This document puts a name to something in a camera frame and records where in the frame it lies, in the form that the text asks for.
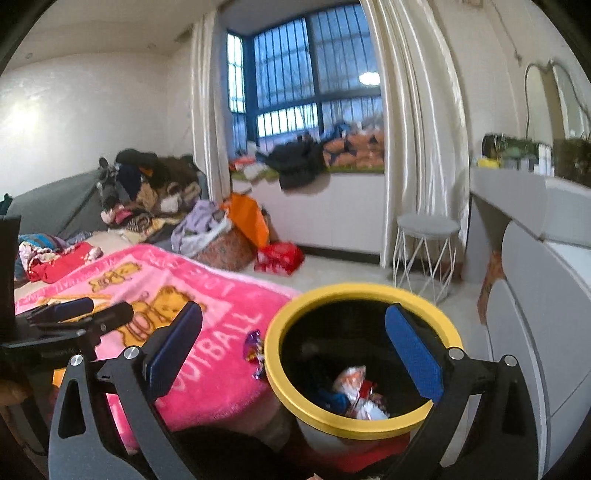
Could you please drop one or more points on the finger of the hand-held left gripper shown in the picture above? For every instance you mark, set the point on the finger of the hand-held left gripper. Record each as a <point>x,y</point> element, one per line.
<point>111,318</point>
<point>69,309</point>

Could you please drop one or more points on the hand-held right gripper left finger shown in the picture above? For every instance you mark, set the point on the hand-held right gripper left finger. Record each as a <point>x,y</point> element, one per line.
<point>173,350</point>

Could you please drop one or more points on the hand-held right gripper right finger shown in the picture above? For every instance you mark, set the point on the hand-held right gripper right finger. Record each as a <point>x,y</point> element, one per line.
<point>411,348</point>

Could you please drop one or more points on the white orange snack wrapper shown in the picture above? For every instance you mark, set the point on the white orange snack wrapper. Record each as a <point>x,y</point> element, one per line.
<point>355,383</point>

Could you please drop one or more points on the purple candy wrapper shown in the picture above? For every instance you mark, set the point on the purple candy wrapper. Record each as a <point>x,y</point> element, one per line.
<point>253,346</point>

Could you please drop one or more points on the blue wrapper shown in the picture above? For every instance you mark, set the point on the blue wrapper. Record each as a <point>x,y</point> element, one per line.
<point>334,401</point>

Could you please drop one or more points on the yellow rimmed trash bin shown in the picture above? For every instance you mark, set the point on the yellow rimmed trash bin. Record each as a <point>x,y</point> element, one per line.
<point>351,428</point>

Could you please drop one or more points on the person's left hand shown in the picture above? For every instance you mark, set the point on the person's left hand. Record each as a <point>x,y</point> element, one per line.
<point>14,394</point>

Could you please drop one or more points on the red cloth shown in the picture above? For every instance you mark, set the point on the red cloth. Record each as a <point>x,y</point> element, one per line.
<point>60,267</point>

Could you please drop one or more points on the colourful striped cloth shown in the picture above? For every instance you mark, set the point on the colourful striped cloth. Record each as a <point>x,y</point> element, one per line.
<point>41,241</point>

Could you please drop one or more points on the pink printed blanket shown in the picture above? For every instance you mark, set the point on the pink printed blanket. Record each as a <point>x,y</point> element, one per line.
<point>221,369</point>

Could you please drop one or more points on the grey headboard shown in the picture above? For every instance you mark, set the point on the grey headboard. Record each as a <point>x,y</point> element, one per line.
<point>51,207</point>

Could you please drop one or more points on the orange cardboard box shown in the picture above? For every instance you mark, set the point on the orange cardboard box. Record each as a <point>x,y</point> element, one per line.
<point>489,286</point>

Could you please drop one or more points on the lavender cloth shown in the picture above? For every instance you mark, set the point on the lavender cloth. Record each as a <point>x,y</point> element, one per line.
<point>198,221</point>

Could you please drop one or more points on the grey drawer cabinet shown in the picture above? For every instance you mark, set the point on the grey drawer cabinet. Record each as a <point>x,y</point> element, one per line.
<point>545,323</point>

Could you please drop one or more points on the red plastic bag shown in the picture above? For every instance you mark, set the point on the red plastic bag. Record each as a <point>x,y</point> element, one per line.
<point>279,258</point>

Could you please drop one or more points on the pile of dark clothes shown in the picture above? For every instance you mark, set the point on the pile of dark clothes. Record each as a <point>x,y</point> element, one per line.
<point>157,180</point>

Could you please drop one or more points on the orange bag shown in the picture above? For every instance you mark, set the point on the orange bag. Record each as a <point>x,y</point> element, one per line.
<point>247,217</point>

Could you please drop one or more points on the white window seat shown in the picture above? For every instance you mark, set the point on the white window seat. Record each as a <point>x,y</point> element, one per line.
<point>323,212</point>

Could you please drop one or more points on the white vanity desk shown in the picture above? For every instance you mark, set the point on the white vanity desk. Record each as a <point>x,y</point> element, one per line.
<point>517,194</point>

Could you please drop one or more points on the pile of small clothes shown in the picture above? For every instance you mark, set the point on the pile of small clothes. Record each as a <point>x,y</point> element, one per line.
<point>249,168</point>

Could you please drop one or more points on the yellow box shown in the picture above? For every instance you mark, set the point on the yellow box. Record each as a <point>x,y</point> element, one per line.
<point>489,163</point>

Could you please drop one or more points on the orange patterned quilt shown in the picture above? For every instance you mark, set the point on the orange patterned quilt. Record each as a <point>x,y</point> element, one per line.
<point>355,150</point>

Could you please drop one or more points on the wide cream curtain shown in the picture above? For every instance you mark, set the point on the wide cream curtain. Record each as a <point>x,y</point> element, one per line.
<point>415,138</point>

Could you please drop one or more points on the black jacket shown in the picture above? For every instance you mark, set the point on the black jacket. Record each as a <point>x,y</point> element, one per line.
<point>295,161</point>

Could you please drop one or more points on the dark handbag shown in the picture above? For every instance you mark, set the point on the dark handbag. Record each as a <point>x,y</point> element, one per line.
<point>508,150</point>

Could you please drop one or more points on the narrow cream curtain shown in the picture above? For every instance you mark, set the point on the narrow cream curtain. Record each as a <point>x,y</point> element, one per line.
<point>207,115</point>

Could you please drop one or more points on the white bottle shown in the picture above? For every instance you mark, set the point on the white bottle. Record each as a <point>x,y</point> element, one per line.
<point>550,160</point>
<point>540,159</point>

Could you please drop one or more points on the brown storage box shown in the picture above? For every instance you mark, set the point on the brown storage box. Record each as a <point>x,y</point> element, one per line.
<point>572,161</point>

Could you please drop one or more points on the curved vanity mirror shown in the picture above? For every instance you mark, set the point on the curved vanity mirror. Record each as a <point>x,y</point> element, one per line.
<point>535,101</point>

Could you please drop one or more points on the barred window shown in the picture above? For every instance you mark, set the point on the barred window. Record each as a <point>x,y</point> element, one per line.
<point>286,69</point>

